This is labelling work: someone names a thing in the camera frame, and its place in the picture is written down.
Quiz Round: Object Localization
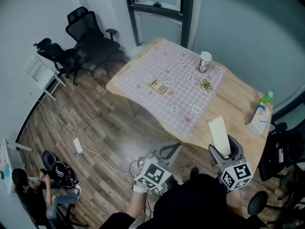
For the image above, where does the pink checked tablecloth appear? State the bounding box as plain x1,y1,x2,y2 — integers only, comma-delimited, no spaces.
116,39,226,138

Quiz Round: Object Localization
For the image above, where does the black swivel chair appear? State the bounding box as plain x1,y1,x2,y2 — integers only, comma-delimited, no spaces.
258,122,305,209

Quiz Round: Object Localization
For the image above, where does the person's black clothing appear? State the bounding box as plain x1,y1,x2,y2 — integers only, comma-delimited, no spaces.
99,172,271,229

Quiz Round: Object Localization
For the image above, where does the patterned cup with white lid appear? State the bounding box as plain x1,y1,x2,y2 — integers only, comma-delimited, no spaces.
198,51,213,73

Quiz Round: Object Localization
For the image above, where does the black window frame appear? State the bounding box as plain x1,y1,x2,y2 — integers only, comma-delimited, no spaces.
122,0,203,51

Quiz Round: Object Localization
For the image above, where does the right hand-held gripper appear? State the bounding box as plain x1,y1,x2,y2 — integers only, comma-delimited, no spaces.
208,135,253,192

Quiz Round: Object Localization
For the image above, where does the white rectangular remote box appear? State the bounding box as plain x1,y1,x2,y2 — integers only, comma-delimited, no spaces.
206,115,231,159

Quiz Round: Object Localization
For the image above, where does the small black office chair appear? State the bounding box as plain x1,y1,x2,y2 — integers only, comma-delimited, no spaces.
33,38,84,86

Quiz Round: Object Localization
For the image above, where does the white carton box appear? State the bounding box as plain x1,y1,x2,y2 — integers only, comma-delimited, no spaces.
246,101,273,138

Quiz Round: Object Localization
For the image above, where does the black and white backpack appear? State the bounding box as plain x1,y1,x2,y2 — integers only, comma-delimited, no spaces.
51,161,80,189

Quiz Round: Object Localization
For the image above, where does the person's left forearm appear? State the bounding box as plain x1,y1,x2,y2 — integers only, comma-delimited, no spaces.
124,184,149,224

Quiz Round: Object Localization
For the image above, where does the white side stand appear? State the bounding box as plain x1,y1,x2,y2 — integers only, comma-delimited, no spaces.
24,54,67,102

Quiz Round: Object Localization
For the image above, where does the black round stool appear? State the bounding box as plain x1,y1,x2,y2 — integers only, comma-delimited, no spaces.
247,190,270,216
42,150,59,174

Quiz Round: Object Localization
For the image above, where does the large black mesh office chair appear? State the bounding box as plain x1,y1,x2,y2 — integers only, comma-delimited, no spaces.
65,6,122,78

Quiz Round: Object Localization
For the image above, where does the white power strip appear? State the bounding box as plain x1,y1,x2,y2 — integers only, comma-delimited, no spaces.
73,137,83,155

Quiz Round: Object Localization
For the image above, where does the green leafy ornament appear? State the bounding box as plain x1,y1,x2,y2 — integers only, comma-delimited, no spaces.
198,78,214,91

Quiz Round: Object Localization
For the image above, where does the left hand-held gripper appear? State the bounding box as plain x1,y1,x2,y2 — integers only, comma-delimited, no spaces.
133,141,182,197

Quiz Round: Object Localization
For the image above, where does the green plastic bottle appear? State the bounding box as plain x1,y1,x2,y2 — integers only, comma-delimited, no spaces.
258,89,277,104

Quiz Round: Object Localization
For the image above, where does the beige calculator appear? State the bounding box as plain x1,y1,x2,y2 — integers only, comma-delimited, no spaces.
147,78,169,94

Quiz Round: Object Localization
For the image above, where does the white trolley cart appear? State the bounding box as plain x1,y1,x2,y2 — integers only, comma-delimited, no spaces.
0,137,33,197

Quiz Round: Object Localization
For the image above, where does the person's right forearm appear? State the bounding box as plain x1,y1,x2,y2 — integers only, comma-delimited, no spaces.
224,187,242,209

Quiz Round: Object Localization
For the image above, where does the white power cable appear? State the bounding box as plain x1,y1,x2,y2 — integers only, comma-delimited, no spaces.
37,99,134,177

